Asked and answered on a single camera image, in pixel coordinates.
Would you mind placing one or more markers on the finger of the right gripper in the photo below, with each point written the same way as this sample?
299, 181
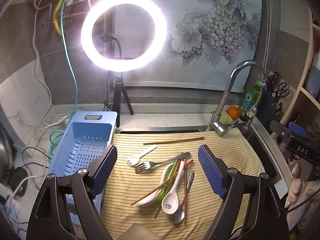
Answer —
297, 129

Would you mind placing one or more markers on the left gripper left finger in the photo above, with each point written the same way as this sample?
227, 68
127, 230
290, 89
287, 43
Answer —
50, 217

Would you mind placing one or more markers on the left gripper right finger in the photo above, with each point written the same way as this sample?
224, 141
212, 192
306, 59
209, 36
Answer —
265, 216

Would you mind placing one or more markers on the steel spoon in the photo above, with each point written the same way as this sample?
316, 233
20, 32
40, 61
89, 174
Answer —
179, 215

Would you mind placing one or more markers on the white ceramic spoon with logo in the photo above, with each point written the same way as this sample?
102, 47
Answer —
170, 201

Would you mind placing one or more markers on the white plastic spork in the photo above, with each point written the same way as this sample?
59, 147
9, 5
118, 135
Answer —
134, 159

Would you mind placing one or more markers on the green plastic spoon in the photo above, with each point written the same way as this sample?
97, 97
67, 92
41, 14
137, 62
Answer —
172, 171

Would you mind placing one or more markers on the steel fork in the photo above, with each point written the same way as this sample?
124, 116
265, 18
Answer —
150, 164

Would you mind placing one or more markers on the lone red-tipped wooden chopstick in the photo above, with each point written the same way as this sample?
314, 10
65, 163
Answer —
174, 141

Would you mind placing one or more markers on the white gloved right hand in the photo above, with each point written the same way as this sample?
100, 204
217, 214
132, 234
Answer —
299, 191

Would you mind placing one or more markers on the wooden shelf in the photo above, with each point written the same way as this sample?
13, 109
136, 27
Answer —
298, 43

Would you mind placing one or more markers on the knife block with scissors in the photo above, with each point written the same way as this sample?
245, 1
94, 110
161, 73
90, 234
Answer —
270, 108

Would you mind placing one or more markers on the green dish soap bottle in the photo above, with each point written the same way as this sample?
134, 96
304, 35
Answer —
249, 99

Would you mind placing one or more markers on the orange fruit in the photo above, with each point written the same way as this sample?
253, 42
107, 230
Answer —
234, 113

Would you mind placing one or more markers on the yellow sponge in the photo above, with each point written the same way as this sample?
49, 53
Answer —
225, 118

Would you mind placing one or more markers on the glass pot lid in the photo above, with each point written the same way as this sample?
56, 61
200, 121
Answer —
5, 151

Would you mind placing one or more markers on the blue plastic drainer basket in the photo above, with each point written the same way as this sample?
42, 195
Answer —
85, 139

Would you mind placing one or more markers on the ring light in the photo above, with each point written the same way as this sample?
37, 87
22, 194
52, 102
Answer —
114, 65

